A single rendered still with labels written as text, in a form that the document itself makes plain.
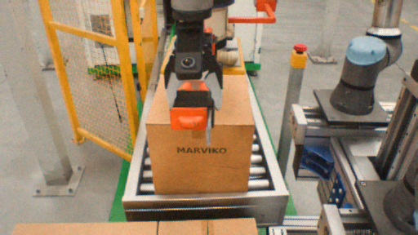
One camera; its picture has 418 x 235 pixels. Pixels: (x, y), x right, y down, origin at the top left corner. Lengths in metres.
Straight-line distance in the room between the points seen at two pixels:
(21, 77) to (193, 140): 1.16
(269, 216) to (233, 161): 0.35
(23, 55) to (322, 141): 1.56
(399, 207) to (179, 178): 0.85
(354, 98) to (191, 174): 0.68
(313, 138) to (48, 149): 1.67
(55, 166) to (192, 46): 1.89
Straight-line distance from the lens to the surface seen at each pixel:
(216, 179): 1.34
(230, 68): 1.12
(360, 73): 1.11
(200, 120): 0.63
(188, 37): 0.58
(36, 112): 2.13
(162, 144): 1.24
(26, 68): 2.00
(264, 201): 1.41
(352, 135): 1.22
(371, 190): 0.88
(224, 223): 1.36
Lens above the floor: 1.61
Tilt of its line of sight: 34 degrees down
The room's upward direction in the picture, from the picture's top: straight up
